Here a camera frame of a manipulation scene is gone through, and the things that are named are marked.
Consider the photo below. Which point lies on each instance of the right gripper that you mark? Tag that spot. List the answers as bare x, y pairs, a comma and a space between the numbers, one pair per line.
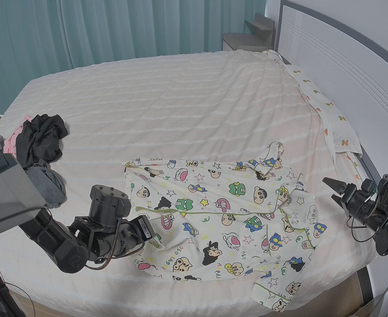
359, 208

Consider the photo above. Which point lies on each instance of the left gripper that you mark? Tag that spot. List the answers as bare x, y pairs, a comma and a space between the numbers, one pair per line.
141, 233

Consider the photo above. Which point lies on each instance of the white printed pyjama top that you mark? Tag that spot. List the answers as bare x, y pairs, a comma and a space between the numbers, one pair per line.
227, 216

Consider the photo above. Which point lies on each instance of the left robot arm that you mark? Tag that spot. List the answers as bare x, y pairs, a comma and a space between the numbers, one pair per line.
58, 239

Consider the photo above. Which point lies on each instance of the bed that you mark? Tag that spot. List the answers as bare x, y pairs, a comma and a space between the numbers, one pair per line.
187, 104

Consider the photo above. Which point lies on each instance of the white printed pillow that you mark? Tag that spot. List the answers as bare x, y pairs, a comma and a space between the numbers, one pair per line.
332, 124

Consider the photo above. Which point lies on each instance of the dark grey garment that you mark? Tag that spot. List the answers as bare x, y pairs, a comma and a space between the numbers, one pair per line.
48, 183

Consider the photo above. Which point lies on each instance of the black garment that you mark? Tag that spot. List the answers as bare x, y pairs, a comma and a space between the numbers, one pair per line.
40, 137

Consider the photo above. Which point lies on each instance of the pink garment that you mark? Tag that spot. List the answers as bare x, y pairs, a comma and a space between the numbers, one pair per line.
10, 144

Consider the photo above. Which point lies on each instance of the grey white bedside table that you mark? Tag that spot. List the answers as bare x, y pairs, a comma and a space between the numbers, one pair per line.
243, 40

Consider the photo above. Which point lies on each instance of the blue-green curtain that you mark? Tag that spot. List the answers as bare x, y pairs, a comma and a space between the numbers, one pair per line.
114, 18

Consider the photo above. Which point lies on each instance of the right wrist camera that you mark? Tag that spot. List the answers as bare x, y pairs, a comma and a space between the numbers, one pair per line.
369, 187

